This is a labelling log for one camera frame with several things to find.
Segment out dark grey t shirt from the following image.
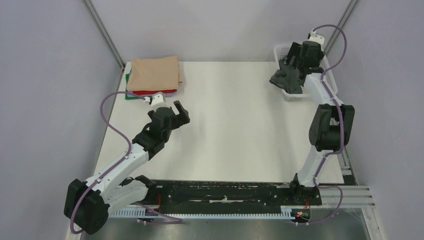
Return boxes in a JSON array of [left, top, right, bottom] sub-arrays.
[[269, 59, 303, 95]]

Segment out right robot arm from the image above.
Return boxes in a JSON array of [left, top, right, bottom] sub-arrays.
[[280, 40, 355, 204]]

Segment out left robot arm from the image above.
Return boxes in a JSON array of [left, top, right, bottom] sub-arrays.
[[63, 100, 190, 235]]

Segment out white plastic basket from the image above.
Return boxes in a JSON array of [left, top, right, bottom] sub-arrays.
[[273, 43, 338, 102]]

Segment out red folded t shirt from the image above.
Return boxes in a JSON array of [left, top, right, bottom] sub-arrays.
[[132, 89, 177, 96]]

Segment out beige folded t shirt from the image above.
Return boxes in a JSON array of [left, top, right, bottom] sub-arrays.
[[126, 56, 183, 92]]

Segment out green folded t shirt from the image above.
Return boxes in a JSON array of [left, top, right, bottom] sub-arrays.
[[125, 70, 150, 100]]

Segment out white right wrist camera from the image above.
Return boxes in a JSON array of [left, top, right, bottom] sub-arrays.
[[307, 30, 325, 46]]

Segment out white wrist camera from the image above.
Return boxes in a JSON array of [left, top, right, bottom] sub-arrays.
[[144, 92, 167, 107], [307, 30, 325, 46]]

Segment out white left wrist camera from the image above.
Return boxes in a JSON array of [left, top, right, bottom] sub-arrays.
[[144, 92, 167, 107]]

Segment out white slotted cable duct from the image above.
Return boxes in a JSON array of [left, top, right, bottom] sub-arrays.
[[109, 205, 295, 220]]

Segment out aluminium rail profiles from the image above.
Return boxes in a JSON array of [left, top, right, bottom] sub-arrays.
[[319, 149, 376, 210]]

